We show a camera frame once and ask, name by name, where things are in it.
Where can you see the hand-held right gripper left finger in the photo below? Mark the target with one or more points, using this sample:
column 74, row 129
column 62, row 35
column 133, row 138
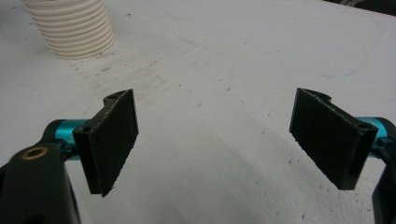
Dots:
column 107, row 140

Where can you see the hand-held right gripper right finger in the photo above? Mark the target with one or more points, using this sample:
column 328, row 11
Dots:
column 330, row 137

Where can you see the cream ribbed cup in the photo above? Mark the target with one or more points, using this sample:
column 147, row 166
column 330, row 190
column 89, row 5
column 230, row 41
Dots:
column 72, row 28

